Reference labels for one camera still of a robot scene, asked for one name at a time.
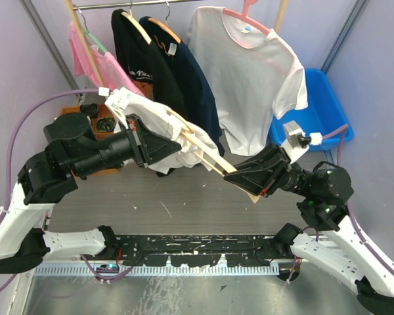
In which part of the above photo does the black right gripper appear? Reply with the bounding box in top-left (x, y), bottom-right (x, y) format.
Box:
top-left (220, 139), bottom-right (313, 196)

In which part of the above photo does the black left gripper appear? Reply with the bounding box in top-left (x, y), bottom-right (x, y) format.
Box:
top-left (76, 114), bottom-right (184, 179)

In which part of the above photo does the cream wooden hanger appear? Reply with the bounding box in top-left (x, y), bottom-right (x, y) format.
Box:
top-left (167, 109), bottom-right (261, 204)

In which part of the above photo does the white t-shirt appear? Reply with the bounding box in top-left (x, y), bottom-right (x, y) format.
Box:
top-left (124, 94), bottom-right (203, 174)
top-left (188, 6), bottom-right (308, 156)

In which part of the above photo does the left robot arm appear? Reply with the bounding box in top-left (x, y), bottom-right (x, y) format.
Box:
top-left (0, 113), bottom-right (181, 274)

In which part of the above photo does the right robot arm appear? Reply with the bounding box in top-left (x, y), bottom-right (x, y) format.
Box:
top-left (224, 142), bottom-right (394, 314)

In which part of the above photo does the navy blue t-shirt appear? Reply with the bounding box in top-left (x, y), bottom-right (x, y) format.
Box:
top-left (139, 16), bottom-right (225, 156)

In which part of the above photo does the black printed t-shirt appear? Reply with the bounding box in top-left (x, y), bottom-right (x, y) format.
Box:
top-left (111, 9), bottom-right (188, 119)

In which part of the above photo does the pink t-shirt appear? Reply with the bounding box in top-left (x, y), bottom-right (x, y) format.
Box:
top-left (67, 21), bottom-right (146, 98)

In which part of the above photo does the white hanging t-shirt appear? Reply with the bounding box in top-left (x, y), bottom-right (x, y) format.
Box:
top-left (188, 6), bottom-right (308, 156)

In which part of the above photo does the wooden hanger under navy shirt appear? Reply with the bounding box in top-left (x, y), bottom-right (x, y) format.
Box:
top-left (148, 1), bottom-right (181, 43)

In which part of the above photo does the wooden hanger under black shirt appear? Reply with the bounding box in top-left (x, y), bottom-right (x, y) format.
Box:
top-left (121, 9), bottom-right (152, 45)

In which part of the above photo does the green hanger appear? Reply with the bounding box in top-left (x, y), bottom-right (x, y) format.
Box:
top-left (78, 10), bottom-right (108, 54)

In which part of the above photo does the pink plastic hanger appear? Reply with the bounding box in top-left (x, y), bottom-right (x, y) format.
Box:
top-left (223, 0), bottom-right (271, 35)

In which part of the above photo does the green black belt roll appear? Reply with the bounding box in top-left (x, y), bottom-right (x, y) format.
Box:
top-left (96, 117), bottom-right (116, 133)

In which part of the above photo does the orange wooden organizer tray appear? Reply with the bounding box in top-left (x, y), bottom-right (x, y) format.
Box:
top-left (61, 102), bottom-right (125, 177)

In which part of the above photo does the blue plastic bin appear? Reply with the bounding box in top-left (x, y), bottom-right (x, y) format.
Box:
top-left (269, 69), bottom-right (349, 144)

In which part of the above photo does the wooden clothes rack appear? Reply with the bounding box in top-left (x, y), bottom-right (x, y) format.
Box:
top-left (63, 0), bottom-right (290, 116)

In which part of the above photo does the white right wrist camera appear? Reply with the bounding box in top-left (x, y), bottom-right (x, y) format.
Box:
top-left (281, 121), bottom-right (309, 163)

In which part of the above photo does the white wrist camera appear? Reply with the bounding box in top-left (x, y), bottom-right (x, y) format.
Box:
top-left (105, 87), bottom-right (132, 129)
top-left (281, 121), bottom-right (309, 163)

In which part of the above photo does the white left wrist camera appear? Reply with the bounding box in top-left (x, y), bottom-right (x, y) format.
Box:
top-left (105, 87), bottom-right (132, 129)

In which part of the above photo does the perforated metal cable tray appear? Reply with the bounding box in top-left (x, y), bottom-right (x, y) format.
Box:
top-left (33, 262), bottom-right (280, 276)

